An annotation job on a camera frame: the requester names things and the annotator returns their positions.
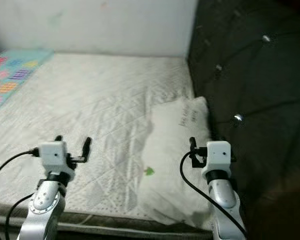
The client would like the white pillow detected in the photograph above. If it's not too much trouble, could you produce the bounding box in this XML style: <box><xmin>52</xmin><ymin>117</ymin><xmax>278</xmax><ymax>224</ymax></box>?
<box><xmin>141</xmin><ymin>96</ymin><xmax>216</xmax><ymax>231</ymax></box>

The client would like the grey quilted mattress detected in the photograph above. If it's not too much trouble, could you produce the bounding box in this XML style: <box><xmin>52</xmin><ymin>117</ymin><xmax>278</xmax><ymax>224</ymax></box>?
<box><xmin>0</xmin><ymin>52</ymin><xmax>214</xmax><ymax>236</ymax></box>

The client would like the teal blanket with colourful hearts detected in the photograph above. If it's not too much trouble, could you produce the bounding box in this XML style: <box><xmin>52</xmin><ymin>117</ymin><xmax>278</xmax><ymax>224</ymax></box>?
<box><xmin>0</xmin><ymin>48</ymin><xmax>55</xmax><ymax>119</ymax></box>

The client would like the dark tufted headboard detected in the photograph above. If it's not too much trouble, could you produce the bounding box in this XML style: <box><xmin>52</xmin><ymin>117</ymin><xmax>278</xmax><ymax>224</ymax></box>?
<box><xmin>187</xmin><ymin>0</ymin><xmax>300</xmax><ymax>240</ymax></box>

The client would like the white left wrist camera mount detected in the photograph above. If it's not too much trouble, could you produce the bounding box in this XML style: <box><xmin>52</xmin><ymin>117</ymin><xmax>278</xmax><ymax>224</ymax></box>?
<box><xmin>38</xmin><ymin>141</ymin><xmax>75</xmax><ymax>182</ymax></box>

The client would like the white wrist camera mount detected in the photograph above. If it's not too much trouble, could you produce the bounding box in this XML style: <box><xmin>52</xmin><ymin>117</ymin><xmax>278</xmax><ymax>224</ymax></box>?
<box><xmin>38</xmin><ymin>141</ymin><xmax>75</xmax><ymax>182</ymax></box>
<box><xmin>201</xmin><ymin>141</ymin><xmax>235</xmax><ymax>181</ymax></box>

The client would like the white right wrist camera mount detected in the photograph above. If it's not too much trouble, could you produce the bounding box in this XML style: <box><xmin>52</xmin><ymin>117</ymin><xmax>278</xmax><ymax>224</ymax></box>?
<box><xmin>201</xmin><ymin>141</ymin><xmax>235</xmax><ymax>181</ymax></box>

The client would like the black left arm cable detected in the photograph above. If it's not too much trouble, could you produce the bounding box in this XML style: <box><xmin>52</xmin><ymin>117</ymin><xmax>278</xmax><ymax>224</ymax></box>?
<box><xmin>0</xmin><ymin>149</ymin><xmax>42</xmax><ymax>240</ymax></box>

